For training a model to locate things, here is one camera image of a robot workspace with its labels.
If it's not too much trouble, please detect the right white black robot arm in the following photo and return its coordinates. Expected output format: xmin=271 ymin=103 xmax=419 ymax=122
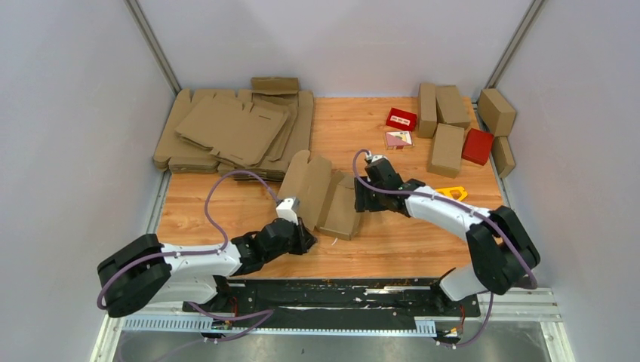
xmin=354 ymin=149 xmax=540 ymax=315

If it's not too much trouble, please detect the white slotted cable duct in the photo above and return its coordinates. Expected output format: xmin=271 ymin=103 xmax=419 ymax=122
xmin=121 ymin=314 xmax=437 ymax=337

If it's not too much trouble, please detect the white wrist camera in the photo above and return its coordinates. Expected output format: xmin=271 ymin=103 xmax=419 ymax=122
xmin=275 ymin=197 xmax=300 ymax=225
xmin=365 ymin=153 xmax=386 ymax=164

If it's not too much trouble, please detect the folded cardboard box upright left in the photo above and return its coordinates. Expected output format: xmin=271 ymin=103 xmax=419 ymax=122
xmin=417 ymin=82 xmax=438 ymax=138

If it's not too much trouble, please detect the folded cardboard box front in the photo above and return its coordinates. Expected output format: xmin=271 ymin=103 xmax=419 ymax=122
xmin=427 ymin=124 xmax=465 ymax=178

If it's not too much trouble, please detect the plain red box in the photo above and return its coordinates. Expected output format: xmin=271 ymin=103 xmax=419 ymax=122
xmin=461 ymin=128 xmax=494 ymax=166

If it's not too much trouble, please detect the pink white printed box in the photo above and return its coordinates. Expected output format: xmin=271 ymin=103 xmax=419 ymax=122
xmin=384 ymin=130 xmax=414 ymax=150

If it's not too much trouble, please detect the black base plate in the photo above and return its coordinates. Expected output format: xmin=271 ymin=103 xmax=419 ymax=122
xmin=200 ymin=278 xmax=481 ymax=330

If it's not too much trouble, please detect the red box with white labels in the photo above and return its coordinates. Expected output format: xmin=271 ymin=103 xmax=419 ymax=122
xmin=385 ymin=107 xmax=418 ymax=131

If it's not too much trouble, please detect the stack of flat cardboard blanks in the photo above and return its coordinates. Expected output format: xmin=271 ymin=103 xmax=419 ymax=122
xmin=152 ymin=77 xmax=315 ymax=182

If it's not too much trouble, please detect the folded cardboard box right edge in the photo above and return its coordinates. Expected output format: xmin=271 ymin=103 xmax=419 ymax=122
xmin=491 ymin=137 xmax=515 ymax=178

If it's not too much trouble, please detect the folded cardboard box back middle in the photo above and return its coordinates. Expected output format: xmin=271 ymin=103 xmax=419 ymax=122
xmin=435 ymin=85 xmax=471 ymax=129

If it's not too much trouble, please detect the folded cardboard box far right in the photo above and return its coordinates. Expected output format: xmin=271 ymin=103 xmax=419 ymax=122
xmin=477 ymin=88 xmax=516 ymax=137

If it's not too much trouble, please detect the yellow plastic triangle frame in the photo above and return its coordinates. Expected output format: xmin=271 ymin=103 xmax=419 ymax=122
xmin=436 ymin=186 xmax=469 ymax=201

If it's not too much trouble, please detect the brown cardboard box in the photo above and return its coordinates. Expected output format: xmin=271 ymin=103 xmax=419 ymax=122
xmin=277 ymin=150 xmax=361 ymax=240

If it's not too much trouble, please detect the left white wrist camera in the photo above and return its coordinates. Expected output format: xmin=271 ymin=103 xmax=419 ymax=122
xmin=275 ymin=197 xmax=300 ymax=225

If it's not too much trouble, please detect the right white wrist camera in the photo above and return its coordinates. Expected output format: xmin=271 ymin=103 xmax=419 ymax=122
xmin=365 ymin=153 xmax=386 ymax=164

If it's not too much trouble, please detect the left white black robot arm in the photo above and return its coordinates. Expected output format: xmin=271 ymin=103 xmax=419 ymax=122
xmin=97 ymin=218 xmax=317 ymax=318

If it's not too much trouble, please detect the aluminium rail frame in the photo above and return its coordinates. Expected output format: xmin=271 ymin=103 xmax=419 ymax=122
xmin=90 ymin=170 xmax=576 ymax=362

